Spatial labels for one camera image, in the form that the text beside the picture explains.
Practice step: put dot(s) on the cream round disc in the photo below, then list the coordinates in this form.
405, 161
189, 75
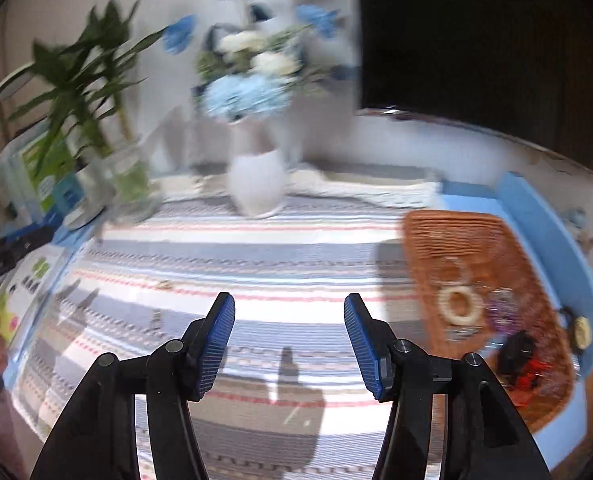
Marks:
581, 332

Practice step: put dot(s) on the white ribbed vase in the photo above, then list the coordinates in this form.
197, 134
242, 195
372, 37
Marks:
256, 180

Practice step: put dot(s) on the striped woven tablecloth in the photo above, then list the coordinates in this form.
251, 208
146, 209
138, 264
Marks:
286, 270

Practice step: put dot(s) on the white lace cloth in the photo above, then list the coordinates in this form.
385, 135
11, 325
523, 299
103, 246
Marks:
376, 190

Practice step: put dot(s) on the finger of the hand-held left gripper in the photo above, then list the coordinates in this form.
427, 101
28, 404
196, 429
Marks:
34, 241

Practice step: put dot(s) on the black monitor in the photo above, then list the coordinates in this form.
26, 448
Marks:
476, 35

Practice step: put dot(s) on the brown wicker basket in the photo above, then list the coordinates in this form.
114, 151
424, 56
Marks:
426, 240

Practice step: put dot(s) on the clear glass vase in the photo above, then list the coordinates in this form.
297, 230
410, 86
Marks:
126, 185

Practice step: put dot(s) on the row of books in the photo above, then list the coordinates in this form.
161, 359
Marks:
36, 170

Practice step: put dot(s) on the blue chair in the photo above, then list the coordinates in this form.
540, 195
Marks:
531, 210

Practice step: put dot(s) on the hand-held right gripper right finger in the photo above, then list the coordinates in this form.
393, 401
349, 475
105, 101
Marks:
361, 345

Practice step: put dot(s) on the blue and white flowers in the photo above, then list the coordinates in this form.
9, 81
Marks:
246, 95

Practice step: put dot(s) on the black wristwatch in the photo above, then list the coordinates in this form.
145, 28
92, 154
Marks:
516, 352

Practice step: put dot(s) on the small gold earrings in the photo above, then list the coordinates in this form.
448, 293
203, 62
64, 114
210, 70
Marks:
164, 285

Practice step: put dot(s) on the white booklet with green print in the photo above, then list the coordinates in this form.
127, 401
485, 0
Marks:
26, 280

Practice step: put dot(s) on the green bamboo plant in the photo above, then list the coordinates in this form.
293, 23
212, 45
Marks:
76, 85

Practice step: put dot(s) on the white desk lamp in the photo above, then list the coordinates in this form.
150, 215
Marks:
6, 85

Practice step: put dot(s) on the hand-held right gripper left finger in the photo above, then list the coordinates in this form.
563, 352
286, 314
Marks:
216, 340

